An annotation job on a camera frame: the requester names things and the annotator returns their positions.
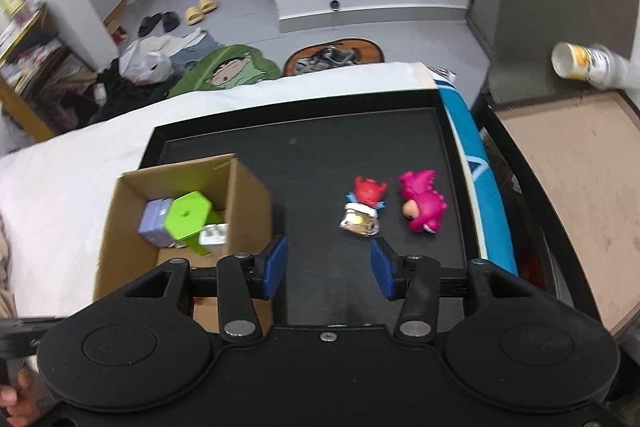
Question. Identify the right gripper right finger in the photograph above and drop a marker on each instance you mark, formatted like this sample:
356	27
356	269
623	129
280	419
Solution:
413	280

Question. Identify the white power adapter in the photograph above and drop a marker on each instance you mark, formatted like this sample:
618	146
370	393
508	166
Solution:
213	235

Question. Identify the orange rimmed floor mat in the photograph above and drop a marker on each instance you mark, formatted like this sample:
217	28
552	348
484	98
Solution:
333	54

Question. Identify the black shallow tray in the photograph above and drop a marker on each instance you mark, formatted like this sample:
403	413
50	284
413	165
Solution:
309	155

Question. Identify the black slipper right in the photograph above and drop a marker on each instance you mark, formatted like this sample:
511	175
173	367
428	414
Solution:
171	21

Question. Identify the blue white towel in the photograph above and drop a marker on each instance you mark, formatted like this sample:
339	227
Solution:
492	228

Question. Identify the yellow slipper pair left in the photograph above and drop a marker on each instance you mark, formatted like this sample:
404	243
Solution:
193	15

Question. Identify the green hexagonal container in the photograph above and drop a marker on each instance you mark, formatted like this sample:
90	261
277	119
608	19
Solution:
186	218

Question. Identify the yellow slipper pair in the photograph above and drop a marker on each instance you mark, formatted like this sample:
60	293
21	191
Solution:
207	6
193	15

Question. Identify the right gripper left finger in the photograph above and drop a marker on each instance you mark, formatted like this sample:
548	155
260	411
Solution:
244	278

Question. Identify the pink dinosaur toy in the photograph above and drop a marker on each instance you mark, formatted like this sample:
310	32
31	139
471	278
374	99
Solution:
423	206

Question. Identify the white yellow cup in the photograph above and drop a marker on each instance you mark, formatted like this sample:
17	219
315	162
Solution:
596	65

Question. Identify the red devil figurine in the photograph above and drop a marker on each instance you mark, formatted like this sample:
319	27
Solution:
363	205

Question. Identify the purple plastic box toy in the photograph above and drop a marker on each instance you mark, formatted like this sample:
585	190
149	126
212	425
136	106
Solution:
152	223

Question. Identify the green cartoon cushion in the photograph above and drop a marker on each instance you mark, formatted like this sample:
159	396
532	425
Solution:
227	68

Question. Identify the brown board black frame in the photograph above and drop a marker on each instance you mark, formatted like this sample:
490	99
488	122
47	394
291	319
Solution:
577	163

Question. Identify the white plastic bag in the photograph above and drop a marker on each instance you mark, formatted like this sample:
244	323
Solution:
148	60

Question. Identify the brown cardboard box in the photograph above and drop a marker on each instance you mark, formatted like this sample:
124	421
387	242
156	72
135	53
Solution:
237	196

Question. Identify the black slipper left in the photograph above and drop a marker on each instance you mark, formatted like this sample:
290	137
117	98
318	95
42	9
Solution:
148	24

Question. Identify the person's left hand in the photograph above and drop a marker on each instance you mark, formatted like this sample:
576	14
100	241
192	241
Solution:
27	400

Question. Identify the yellow slipper pair right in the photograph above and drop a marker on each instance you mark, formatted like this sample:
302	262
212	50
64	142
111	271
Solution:
207	6

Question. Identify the black slipper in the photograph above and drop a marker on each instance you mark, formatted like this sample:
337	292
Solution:
171	21
148	24

